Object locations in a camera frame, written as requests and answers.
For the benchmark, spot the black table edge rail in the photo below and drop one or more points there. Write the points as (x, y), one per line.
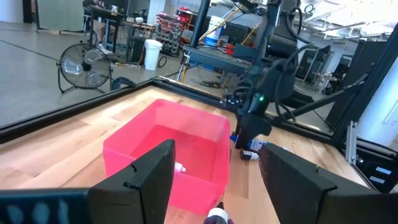
(62, 112)

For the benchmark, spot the person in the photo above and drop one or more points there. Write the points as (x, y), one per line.
(100, 32)

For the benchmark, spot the grey platform table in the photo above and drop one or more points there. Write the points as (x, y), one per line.
(214, 60)

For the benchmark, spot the blue and white container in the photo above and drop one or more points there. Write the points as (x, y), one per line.
(214, 35)

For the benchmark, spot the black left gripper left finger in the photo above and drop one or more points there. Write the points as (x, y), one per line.
(146, 186)

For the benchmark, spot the black white-labelled control box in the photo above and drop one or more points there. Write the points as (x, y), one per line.
(370, 169)

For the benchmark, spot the large blue food coloring bottle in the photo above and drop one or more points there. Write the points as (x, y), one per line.
(256, 145)

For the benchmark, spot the black diagonal frame strut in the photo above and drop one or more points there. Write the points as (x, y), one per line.
(326, 101)

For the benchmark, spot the small black dropper bottle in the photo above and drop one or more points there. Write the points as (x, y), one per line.
(179, 168)

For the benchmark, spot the parts bin shelf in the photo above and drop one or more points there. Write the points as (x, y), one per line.
(169, 34)

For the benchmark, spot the black frame post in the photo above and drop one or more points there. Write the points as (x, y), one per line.
(367, 90)

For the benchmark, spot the black floor fan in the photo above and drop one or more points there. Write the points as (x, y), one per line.
(85, 66)

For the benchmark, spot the pink translucent plastic bin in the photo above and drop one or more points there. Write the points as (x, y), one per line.
(192, 146)

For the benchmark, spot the white trash can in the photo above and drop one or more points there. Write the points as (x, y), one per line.
(153, 56)

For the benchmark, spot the large purple food coloring bottle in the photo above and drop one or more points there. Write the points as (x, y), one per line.
(217, 214)

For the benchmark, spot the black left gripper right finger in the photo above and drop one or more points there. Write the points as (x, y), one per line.
(295, 193)

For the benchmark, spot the black computer tower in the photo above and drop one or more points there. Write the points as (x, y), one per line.
(135, 49)

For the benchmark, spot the black desk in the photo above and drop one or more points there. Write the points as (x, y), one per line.
(105, 14)

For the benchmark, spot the black round pole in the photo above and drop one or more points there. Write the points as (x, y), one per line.
(200, 21)

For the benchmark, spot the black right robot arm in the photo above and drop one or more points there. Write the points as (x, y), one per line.
(280, 40)

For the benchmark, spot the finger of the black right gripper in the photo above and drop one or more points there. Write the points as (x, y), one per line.
(252, 129)

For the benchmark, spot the small navy dropper bottle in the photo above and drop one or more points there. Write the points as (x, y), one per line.
(247, 155)

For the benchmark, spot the aluminium bracket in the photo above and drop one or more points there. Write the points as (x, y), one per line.
(351, 143)

